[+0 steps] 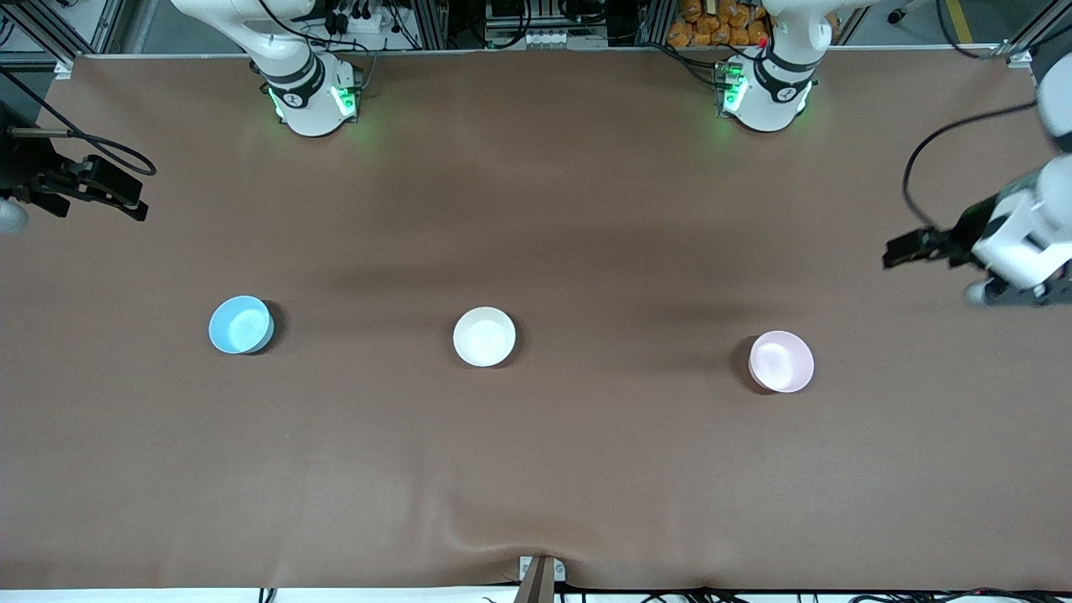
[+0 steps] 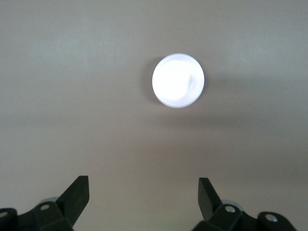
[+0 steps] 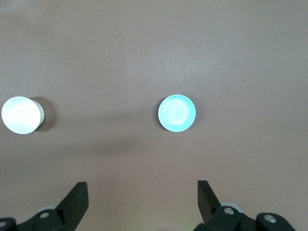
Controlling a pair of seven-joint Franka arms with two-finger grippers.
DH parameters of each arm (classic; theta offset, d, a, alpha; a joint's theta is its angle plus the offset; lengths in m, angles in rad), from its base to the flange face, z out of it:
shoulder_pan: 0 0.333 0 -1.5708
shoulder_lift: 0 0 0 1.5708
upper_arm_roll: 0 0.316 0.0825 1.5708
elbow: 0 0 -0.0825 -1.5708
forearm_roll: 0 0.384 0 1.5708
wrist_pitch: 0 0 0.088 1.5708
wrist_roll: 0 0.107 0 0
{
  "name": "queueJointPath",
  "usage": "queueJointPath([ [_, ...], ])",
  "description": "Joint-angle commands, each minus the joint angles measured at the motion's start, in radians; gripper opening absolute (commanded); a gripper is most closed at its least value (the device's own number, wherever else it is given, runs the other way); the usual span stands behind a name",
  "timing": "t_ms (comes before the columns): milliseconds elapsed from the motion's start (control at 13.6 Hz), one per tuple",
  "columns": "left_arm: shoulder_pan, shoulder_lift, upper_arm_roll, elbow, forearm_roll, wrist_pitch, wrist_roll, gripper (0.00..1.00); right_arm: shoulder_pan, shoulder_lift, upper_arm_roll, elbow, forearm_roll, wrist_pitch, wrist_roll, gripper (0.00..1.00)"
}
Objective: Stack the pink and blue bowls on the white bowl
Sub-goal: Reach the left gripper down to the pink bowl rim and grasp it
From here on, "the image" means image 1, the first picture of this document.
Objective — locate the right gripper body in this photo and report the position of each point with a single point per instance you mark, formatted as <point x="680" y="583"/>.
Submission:
<point x="25" y="163"/>

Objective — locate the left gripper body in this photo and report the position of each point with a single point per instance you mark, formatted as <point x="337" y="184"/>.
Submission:
<point x="970" y="228"/>

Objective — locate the blue bowl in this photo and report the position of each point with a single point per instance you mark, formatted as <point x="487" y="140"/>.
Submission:
<point x="239" y="325"/>

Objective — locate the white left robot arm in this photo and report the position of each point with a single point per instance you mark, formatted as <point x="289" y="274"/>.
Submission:
<point x="770" y="100"/>

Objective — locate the white bowl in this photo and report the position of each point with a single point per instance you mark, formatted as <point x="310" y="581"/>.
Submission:
<point x="484" y="337"/>

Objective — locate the power strip with black plugs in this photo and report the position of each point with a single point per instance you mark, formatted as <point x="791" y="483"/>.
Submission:
<point x="356" y="17"/>

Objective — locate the orange packaged goods pile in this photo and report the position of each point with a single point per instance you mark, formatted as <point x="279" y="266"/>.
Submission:
<point x="720" y="23"/>

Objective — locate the white socket strip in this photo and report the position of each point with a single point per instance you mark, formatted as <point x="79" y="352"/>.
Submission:
<point x="544" y="38"/>

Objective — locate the brown table cover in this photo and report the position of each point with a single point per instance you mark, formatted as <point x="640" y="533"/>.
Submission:
<point x="536" y="469"/>

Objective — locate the metal corner bracket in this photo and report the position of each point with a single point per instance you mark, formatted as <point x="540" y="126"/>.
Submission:
<point x="1020" y="59"/>
<point x="64" y="69"/>

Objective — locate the metal clamp bracket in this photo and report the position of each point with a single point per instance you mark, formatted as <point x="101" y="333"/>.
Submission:
<point x="528" y="569"/>

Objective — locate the brown camera post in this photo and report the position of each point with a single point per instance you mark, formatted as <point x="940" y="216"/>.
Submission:
<point x="536" y="586"/>

